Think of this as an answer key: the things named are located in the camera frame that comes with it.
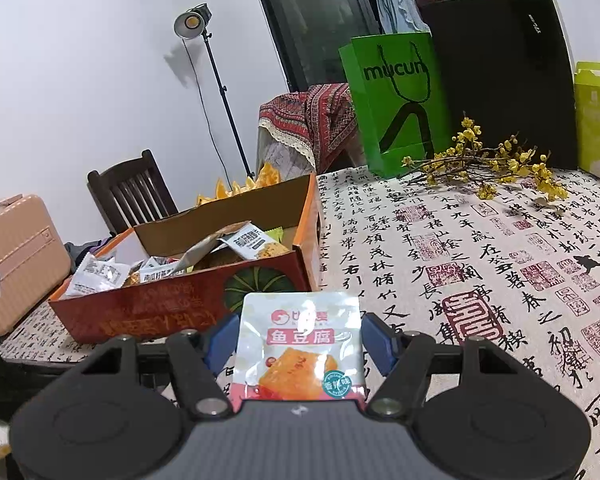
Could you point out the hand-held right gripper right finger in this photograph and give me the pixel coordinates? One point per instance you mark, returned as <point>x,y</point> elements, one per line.
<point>378,345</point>

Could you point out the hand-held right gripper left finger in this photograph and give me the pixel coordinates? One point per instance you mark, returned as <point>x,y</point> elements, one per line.
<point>221,346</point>

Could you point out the red orange cardboard box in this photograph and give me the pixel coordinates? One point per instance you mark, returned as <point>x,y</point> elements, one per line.
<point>180,310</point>

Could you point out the white pink snack pouch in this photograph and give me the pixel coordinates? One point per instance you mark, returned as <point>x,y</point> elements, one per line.
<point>300,340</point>

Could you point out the pile of white snack packets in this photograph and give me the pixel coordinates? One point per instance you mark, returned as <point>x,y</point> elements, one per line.
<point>97,272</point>

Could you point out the pink ribbed suitcase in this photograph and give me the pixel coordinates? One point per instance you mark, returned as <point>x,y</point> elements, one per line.
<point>20,260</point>

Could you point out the green snack packet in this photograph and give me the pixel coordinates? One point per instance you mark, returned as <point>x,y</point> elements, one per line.
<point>275,234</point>

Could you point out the grey purple pouch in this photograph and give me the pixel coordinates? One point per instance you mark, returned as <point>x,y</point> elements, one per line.
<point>87,250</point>

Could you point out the pile of orange slices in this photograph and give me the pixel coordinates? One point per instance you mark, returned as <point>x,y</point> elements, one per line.
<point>265,177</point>

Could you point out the dark wooden chair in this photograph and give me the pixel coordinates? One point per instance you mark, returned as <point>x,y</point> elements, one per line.
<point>130,195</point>

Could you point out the beige cloth covered chair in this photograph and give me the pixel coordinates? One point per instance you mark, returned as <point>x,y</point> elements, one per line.
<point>285,152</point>

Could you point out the green paper bag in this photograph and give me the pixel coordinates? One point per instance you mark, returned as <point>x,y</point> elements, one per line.
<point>365,125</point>

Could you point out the yellow flower branch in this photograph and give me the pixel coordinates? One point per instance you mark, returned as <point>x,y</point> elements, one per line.
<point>510,167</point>

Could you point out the red patterned fringed cloth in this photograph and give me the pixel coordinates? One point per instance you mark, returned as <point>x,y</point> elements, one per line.
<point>310,115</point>

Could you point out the black paper bag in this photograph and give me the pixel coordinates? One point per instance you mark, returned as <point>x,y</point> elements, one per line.
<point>505,85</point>

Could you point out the yellow green carton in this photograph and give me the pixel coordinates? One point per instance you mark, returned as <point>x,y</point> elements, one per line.
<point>597,125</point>

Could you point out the studio light on black stand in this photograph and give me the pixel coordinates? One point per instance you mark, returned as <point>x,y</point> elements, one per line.
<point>192,22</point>

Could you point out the dark glass door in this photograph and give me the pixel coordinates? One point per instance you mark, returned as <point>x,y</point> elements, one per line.
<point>305,20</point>

